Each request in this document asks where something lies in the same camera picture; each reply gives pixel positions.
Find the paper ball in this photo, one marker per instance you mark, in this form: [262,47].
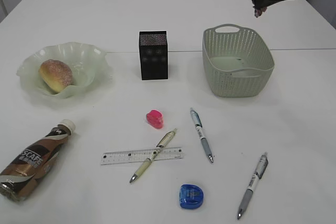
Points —
[258,11]

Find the pink eraser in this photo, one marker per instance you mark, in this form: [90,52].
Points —
[155,119]

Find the golden sugared bread roll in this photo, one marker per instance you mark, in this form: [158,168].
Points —
[56,74]

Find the brown Nescafe coffee bottle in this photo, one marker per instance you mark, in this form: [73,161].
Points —
[21,177]

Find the green plastic woven basket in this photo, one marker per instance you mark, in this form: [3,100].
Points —
[236,60]

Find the black square pen holder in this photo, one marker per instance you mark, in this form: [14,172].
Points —
[153,51]

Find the blue grey ballpoint pen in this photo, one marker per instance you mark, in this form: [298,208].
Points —
[199,128]

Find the grey white ballpoint pen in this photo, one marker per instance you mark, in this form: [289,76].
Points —
[256,177]

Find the cream green ballpoint pen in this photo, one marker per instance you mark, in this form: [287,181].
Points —
[148,161]

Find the pale green wavy glass plate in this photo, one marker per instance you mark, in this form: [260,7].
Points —
[87,63]

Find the blue correction tape dispenser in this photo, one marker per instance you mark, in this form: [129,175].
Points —
[190,196]

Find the clear plastic ruler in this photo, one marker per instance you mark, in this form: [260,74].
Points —
[138,156]

